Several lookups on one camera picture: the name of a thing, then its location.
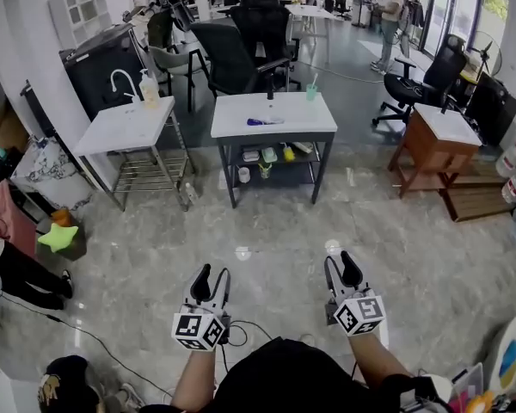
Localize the black box cabinet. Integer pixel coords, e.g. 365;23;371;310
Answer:
464;71;516;148

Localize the person's black shirt torso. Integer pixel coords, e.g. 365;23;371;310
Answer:
139;336;418;413

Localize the black office chair with headrest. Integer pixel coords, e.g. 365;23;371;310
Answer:
371;34;470;129

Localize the white sink on metal rack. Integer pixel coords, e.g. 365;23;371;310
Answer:
71;96;195;213

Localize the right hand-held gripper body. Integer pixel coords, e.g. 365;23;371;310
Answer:
324;285;387;338

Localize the black floor cable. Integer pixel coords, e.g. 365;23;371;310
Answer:
0;292;174;398

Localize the standing fan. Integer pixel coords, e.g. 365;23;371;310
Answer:
470;29;504;82

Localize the wooden cabinet with white sink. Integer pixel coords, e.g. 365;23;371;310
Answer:
387;102;484;200

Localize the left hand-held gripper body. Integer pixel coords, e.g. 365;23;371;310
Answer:
171;292;233;353

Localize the marble pattern sheet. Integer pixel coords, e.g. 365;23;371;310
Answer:
9;135;96;222

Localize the person's right forearm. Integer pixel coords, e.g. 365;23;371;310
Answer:
347;330;415;389

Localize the white cubby shelf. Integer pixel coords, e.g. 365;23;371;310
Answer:
47;0;114;50

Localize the grey plastic chair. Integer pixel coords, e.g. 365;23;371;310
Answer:
147;44;200;114

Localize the black mesh office chair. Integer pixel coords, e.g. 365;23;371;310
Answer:
229;0;303;90

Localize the white table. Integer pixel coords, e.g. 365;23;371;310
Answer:
285;3;346;65

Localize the orange object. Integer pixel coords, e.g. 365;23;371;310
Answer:
51;207;72;228

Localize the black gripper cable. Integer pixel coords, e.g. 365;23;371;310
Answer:
220;319;275;374

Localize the clear pump soap dispenser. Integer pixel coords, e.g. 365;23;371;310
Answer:
138;68;162;110

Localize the green star plush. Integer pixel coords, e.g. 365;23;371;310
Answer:
37;222;80;255

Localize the white sink on dark stand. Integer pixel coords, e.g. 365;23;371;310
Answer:
210;91;339;210

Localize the person's left forearm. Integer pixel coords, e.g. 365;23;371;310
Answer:
169;345;219;413

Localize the white curved faucet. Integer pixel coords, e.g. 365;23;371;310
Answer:
109;68;142;105

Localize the pink cloth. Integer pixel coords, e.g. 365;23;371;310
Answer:
0;178;38;258

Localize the wooden step platform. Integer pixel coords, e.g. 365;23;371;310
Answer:
439;160;516;224

